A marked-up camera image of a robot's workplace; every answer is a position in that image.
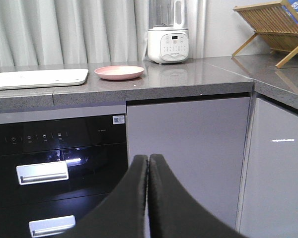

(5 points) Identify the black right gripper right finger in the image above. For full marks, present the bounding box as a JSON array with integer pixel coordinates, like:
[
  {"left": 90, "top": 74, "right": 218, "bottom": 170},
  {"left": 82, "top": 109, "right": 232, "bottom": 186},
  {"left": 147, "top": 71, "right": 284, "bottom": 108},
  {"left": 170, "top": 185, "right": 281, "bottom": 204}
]
[{"left": 149, "top": 154, "right": 242, "bottom": 238}]

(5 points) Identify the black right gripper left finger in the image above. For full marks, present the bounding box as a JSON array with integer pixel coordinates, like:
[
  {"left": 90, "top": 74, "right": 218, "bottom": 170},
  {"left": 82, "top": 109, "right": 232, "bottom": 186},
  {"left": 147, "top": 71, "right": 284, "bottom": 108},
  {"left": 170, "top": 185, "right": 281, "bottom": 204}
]
[{"left": 61, "top": 155, "right": 148, "bottom": 238}]

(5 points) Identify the pink round plate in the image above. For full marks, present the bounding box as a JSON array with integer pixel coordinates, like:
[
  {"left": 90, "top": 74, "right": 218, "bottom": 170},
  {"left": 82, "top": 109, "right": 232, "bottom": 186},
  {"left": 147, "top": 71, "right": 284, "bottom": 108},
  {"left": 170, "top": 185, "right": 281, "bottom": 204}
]
[{"left": 94, "top": 65, "right": 144, "bottom": 80}]

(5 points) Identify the cream bear serving tray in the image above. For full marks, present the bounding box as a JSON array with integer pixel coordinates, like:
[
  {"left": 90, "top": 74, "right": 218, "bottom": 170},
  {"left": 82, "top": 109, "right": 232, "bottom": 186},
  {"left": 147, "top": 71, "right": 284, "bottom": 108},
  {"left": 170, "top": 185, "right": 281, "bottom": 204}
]
[{"left": 0, "top": 69, "right": 88, "bottom": 90}]

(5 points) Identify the black disinfection cabinet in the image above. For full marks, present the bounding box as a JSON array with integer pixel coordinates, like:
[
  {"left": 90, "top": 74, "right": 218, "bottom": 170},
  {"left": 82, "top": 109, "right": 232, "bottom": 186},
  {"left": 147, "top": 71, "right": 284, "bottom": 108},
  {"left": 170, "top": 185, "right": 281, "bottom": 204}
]
[{"left": 0, "top": 115, "right": 128, "bottom": 238}]

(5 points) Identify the grey corner cabinet door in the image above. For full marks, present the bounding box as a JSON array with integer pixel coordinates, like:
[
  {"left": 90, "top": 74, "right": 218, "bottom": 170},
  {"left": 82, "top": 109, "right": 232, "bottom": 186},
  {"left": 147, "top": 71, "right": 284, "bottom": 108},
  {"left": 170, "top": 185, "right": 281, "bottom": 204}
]
[{"left": 238, "top": 98, "right": 298, "bottom": 238}]

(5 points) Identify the grey-white curtain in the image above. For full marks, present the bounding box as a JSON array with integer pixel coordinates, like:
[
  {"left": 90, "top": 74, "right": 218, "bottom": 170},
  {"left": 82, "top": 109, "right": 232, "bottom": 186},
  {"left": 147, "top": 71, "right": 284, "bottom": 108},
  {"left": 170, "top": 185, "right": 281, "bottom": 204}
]
[{"left": 0, "top": 0, "right": 207, "bottom": 67}]

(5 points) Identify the wooden dish rack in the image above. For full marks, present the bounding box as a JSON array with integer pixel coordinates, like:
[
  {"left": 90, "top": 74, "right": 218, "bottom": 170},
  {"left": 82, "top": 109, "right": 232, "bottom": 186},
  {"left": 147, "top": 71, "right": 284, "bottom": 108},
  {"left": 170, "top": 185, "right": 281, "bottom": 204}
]
[{"left": 232, "top": 0, "right": 298, "bottom": 68}]

